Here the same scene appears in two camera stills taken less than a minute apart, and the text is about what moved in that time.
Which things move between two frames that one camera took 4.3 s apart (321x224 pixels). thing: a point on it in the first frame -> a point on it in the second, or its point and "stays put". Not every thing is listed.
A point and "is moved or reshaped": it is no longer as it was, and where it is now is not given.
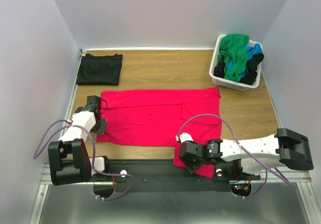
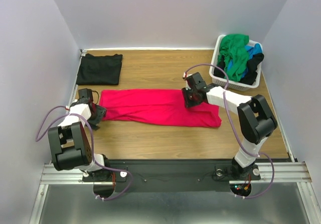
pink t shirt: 151,118 is moved or reshaped
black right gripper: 187,161 -> 188,98
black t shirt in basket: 250,75 stays put
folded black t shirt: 101,70 stays put
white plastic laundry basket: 228,84 stays put
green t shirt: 232,47 stays put
